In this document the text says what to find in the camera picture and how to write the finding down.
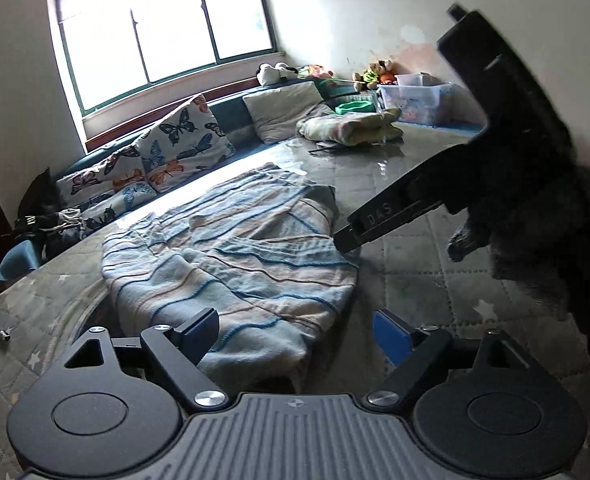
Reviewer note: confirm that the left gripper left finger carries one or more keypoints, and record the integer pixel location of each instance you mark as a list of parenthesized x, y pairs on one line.
[(197, 336)]

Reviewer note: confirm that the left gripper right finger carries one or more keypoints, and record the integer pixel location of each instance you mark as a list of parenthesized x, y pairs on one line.
[(393, 335)]

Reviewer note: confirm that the blue striped knit garment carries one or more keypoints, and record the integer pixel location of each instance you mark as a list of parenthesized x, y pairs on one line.
[(258, 249)]

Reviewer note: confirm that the gloved right hand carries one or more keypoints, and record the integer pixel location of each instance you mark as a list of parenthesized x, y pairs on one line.
[(538, 238)]

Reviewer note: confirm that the clear plastic storage bin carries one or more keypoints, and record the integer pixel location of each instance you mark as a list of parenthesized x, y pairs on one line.
[(421, 98)]

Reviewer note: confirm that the brown monkey plush toy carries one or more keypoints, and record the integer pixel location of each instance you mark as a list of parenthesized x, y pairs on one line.
[(375, 75)]

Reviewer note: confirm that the folded yellow pastel blanket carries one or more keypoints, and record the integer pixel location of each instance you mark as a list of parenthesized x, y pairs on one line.
[(353, 128)]

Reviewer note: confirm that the long butterfly print cushion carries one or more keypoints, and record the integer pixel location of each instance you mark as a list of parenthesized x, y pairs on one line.
[(107, 190)]

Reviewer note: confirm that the green plastic basin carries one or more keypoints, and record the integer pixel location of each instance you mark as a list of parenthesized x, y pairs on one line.
[(358, 106)]

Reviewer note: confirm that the blue plastic chair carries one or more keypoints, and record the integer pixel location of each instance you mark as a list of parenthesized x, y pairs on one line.
[(19, 261)]

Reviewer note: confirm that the upright butterfly print pillow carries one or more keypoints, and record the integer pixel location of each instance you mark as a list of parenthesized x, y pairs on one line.
[(185, 142)]

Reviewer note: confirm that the black bag on sofa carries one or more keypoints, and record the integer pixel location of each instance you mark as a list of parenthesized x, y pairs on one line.
[(41, 198)]

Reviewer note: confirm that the grey white plain pillow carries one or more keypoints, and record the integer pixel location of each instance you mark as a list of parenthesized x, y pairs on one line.
[(276, 112)]

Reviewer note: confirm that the black white plush toy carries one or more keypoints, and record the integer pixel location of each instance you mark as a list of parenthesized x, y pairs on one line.
[(267, 74)]

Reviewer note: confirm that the window with green frame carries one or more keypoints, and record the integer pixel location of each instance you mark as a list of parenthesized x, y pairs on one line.
[(115, 48)]

